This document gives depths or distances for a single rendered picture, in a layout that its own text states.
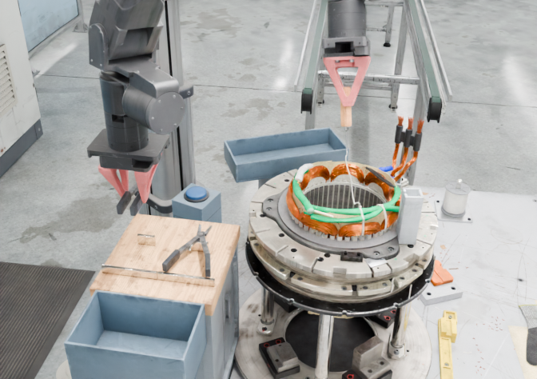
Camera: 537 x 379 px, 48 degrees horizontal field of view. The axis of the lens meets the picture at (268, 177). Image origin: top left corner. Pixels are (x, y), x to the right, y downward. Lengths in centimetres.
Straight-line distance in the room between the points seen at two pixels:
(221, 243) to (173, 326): 16
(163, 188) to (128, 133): 54
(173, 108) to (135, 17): 12
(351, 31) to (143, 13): 32
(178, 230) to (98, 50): 38
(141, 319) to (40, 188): 239
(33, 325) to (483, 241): 166
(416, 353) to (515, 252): 46
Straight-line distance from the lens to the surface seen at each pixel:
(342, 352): 124
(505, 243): 161
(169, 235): 105
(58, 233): 295
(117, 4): 76
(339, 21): 93
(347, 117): 95
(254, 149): 135
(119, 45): 79
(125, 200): 91
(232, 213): 295
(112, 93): 82
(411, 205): 95
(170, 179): 137
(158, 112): 76
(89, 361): 90
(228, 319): 110
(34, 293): 264
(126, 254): 102
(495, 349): 132
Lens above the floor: 169
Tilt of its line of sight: 32 degrees down
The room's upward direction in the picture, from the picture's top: 1 degrees clockwise
